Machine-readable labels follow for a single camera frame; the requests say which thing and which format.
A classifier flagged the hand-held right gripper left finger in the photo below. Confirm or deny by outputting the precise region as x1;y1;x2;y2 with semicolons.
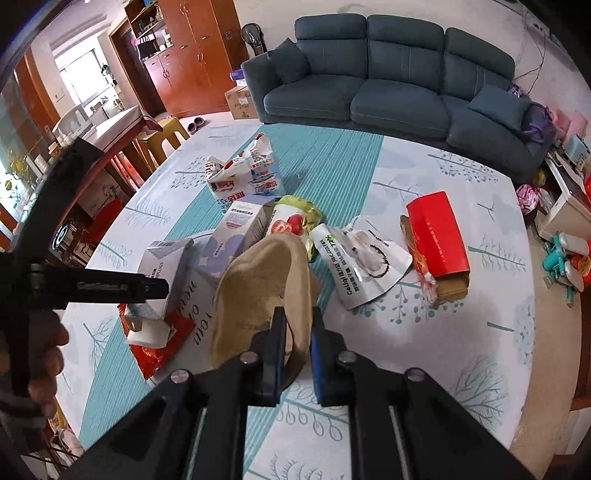
60;306;287;480

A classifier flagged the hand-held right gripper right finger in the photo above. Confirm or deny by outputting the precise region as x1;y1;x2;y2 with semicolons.
309;304;537;480

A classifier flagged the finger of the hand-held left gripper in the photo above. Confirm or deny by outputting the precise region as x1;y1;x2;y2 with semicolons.
134;274;170;304

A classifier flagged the white cardboard box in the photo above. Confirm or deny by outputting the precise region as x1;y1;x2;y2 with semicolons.
127;237;195;350

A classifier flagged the tan paper bag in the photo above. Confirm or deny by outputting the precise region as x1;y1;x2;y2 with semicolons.
211;234;321;384

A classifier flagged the green red snack wrapper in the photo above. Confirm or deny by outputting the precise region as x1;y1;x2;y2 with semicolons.
268;195;322;261

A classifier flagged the white blue chocolate package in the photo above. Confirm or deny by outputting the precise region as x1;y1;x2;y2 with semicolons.
203;134;280;200

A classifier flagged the person's left forearm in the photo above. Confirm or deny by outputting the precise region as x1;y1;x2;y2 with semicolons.
0;390;56;467

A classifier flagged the person's left hand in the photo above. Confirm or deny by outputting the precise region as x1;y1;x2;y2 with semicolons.
28;319;70;419

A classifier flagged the red foil wrapper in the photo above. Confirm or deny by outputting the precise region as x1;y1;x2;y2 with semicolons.
119;302;197;380

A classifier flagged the tree print tablecloth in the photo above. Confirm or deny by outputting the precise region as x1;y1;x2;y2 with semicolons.
60;122;539;480

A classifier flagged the purple white carton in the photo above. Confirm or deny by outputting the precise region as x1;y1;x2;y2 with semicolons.
198;196;278;282

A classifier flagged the white printed pouch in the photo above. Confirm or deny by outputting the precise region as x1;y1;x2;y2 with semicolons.
310;215;413;311

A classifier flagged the dining table with pink cloth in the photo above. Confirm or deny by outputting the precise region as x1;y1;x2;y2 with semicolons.
46;106;162;195

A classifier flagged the yellow plastic stool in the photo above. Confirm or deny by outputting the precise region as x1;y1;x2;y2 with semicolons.
139;117;191;160

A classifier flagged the red paper box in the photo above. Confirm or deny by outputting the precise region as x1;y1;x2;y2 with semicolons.
401;191;471;305

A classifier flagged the brown cardboard box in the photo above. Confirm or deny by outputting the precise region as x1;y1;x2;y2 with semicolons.
225;85;254;121

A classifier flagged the orange wooden cabinet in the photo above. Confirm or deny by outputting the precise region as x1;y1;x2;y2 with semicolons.
111;0;250;118

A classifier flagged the teal cushion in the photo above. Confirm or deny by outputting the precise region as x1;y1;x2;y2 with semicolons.
466;84;532;132
267;38;310;85

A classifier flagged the black standing fan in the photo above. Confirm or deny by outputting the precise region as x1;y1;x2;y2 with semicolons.
241;24;269;58

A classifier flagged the pink backpack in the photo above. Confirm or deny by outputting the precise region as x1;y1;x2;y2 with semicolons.
515;184;548;222

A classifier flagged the teal stepper machine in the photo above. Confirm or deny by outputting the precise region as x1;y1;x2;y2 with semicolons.
542;233;591;296

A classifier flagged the teal sofa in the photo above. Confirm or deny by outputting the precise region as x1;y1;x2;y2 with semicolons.
241;14;555;183

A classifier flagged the white side cabinet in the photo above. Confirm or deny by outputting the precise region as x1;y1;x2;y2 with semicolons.
538;152;591;241

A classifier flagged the purple bag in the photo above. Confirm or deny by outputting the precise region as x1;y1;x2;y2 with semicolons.
508;83;559;144

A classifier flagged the pink box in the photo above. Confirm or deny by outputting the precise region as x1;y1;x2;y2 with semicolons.
554;108;589;139

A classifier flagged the hanging wall cable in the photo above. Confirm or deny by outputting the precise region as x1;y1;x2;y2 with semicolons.
512;28;550;88

